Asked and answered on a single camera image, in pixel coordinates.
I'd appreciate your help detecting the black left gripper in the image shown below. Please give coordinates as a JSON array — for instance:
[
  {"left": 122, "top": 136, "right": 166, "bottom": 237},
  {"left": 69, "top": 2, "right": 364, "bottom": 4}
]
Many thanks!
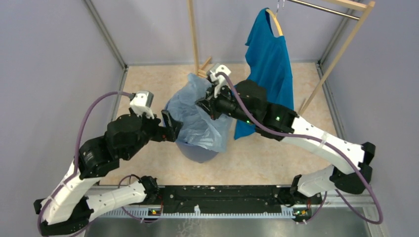
[{"left": 125, "top": 106, "right": 185, "bottom": 159}]

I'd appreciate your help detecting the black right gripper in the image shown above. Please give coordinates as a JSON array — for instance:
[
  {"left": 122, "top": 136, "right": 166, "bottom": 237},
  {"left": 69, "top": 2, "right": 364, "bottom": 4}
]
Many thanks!
[{"left": 195, "top": 80, "right": 256, "bottom": 126}]

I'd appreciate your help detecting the light blue plastic trash bag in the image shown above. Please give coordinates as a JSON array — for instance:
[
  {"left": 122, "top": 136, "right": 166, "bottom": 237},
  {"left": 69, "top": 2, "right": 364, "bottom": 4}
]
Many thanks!
[{"left": 165, "top": 73, "right": 233, "bottom": 153}]

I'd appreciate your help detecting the blue plastic trash bin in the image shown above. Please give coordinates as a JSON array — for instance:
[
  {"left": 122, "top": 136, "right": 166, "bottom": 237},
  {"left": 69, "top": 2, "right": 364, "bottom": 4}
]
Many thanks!
[{"left": 175, "top": 141, "right": 219, "bottom": 163}]

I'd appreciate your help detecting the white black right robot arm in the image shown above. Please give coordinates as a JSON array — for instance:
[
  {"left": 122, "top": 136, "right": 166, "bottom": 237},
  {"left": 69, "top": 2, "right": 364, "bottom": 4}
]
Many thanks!
[{"left": 235, "top": 80, "right": 376, "bottom": 203}]

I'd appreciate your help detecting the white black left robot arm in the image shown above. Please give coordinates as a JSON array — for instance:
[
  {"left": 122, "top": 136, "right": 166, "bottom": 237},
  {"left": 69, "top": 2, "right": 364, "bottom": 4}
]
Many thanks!
[{"left": 34, "top": 110, "right": 183, "bottom": 237}]

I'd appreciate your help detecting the blue t-shirt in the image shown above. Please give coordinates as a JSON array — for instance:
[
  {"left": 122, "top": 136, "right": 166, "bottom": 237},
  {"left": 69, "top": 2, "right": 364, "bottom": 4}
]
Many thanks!
[{"left": 233, "top": 7, "right": 294, "bottom": 141}]

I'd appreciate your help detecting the wooden clothes hanger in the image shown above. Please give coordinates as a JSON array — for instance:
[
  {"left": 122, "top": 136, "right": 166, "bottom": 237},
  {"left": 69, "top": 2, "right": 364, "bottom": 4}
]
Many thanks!
[{"left": 265, "top": 0, "right": 284, "bottom": 37}]

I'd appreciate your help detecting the wooden clothes rack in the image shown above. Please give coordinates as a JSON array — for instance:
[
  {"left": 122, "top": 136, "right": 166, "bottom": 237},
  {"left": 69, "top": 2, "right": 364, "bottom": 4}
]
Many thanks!
[{"left": 186, "top": 0, "right": 376, "bottom": 115}]

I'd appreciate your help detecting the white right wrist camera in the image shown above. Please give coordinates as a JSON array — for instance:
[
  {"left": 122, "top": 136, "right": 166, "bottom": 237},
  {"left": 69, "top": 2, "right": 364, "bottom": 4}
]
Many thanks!
[{"left": 206, "top": 63, "right": 231, "bottom": 98}]

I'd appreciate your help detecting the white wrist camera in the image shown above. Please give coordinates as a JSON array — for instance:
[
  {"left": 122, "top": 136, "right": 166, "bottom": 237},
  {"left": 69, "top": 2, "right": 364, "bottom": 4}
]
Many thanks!
[
  {"left": 206, "top": 63, "right": 231, "bottom": 98},
  {"left": 129, "top": 90, "right": 155, "bottom": 119}
]

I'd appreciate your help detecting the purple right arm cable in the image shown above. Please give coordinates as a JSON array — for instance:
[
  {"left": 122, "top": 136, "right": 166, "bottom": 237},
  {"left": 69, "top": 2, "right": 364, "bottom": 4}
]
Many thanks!
[{"left": 216, "top": 72, "right": 383, "bottom": 225}]

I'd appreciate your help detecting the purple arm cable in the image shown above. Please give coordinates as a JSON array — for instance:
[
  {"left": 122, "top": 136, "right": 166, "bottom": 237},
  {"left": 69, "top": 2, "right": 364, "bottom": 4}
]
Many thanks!
[
  {"left": 37, "top": 91, "right": 135, "bottom": 237},
  {"left": 216, "top": 72, "right": 383, "bottom": 225}
]

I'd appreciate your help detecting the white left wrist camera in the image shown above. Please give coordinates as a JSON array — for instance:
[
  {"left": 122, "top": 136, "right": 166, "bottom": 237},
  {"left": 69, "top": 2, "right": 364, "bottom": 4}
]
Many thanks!
[{"left": 129, "top": 90, "right": 155, "bottom": 119}]

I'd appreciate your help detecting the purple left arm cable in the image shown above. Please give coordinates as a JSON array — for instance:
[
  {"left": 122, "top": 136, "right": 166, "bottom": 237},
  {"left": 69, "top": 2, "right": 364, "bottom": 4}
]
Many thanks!
[{"left": 37, "top": 91, "right": 135, "bottom": 237}]

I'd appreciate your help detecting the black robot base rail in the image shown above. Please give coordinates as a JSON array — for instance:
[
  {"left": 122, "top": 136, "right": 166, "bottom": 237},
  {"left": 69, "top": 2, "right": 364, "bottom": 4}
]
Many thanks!
[{"left": 143, "top": 185, "right": 322, "bottom": 214}]

